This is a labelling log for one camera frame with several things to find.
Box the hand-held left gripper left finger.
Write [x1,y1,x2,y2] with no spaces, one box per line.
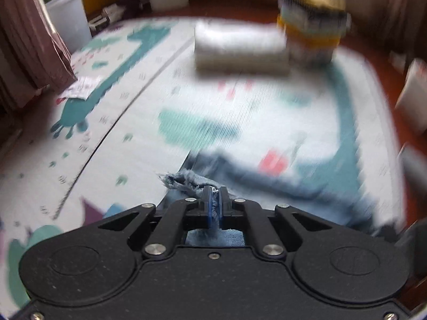
[98,187,214,261]

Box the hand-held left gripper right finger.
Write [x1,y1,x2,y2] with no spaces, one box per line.
[218,187,334,262]

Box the printed denim jacket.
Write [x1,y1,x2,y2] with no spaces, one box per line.
[157,150,404,249]

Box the colourful folded clothes stack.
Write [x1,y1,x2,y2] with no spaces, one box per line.
[276,0,352,65]

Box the cartoon animal play mat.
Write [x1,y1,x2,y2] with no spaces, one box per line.
[0,15,411,310]

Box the white folded garment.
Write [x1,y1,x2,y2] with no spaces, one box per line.
[193,22,291,75]

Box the white object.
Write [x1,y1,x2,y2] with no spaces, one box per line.
[395,58,427,134]

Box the pink curtain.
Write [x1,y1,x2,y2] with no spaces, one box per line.
[0,0,79,114]

